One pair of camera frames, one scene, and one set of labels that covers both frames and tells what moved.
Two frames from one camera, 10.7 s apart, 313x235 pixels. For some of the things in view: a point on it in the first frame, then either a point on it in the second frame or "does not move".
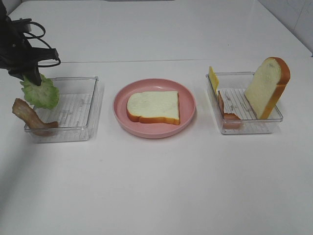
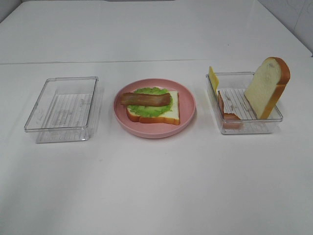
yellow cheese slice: (213, 80) does not move
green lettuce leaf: (45, 96) → (150, 111)
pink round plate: (155, 129) does not move
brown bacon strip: (22, 110) → (155, 100)
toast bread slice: (266, 86) does not move
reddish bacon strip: (230, 120) does not move
